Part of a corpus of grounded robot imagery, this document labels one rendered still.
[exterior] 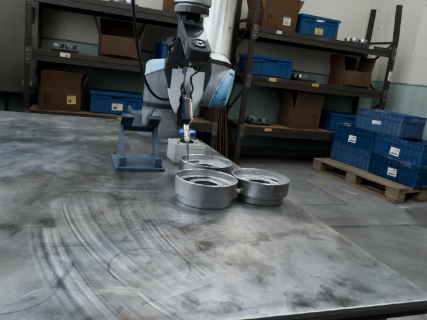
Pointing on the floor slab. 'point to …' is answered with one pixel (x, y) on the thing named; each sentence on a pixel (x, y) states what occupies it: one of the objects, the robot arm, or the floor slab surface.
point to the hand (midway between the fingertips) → (184, 108)
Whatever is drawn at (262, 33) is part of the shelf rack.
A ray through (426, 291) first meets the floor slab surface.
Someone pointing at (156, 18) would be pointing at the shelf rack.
